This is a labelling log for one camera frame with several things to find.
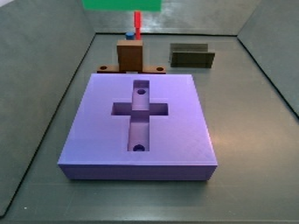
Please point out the green U-shaped block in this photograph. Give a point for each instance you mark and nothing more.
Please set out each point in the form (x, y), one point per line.
(122, 5)

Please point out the purple board with cross slot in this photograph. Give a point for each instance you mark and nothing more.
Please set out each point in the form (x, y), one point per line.
(140, 130)

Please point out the dark grey fixture block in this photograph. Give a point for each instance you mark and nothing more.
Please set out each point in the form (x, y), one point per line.
(192, 55)

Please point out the brown T-shaped block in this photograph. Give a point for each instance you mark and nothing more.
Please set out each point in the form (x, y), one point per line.
(130, 52)

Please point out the blue hexagonal peg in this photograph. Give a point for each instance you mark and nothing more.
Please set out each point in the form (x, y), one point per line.
(130, 36)

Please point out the red hexagonal peg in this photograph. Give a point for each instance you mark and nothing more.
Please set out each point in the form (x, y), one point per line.
(138, 25)

